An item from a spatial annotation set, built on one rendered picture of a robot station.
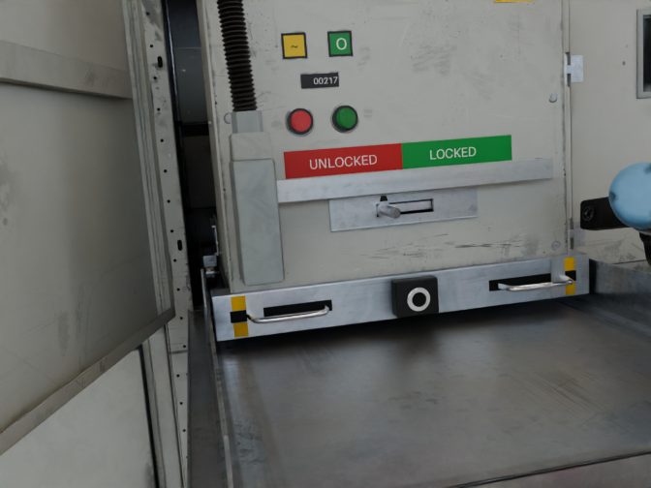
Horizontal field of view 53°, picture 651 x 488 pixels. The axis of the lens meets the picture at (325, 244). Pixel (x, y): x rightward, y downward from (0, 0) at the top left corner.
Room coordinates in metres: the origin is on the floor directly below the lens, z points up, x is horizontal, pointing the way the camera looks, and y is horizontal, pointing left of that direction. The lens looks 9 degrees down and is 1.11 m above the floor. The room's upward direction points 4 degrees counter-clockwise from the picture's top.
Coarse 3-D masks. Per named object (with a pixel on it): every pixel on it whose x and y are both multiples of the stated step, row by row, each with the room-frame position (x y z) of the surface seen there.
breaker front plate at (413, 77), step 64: (256, 0) 0.85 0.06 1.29; (320, 0) 0.87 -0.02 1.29; (384, 0) 0.89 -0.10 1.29; (448, 0) 0.90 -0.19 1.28; (256, 64) 0.85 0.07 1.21; (320, 64) 0.87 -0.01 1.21; (384, 64) 0.89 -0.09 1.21; (448, 64) 0.90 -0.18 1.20; (512, 64) 0.92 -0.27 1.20; (320, 128) 0.87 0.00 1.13; (384, 128) 0.88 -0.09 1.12; (448, 128) 0.90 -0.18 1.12; (512, 128) 0.92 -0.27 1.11; (448, 192) 0.90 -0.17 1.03; (512, 192) 0.92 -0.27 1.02; (320, 256) 0.87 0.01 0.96; (384, 256) 0.88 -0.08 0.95; (448, 256) 0.90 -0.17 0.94; (512, 256) 0.92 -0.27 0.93
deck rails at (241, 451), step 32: (608, 288) 0.90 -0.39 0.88; (640, 288) 0.83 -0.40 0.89; (608, 320) 0.84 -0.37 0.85; (640, 320) 0.83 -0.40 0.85; (224, 352) 0.82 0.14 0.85; (224, 384) 0.71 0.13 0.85; (224, 416) 0.46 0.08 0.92; (256, 416) 0.61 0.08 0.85; (224, 448) 0.49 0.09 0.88; (256, 448) 0.54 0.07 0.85; (224, 480) 0.49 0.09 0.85; (256, 480) 0.48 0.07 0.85
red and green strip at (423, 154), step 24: (384, 144) 0.88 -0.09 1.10; (408, 144) 0.89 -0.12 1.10; (432, 144) 0.90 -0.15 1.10; (456, 144) 0.90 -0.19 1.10; (480, 144) 0.91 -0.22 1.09; (504, 144) 0.92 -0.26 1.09; (288, 168) 0.86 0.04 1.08; (312, 168) 0.86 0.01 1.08; (336, 168) 0.87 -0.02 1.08; (360, 168) 0.88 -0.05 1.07; (384, 168) 0.88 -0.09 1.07
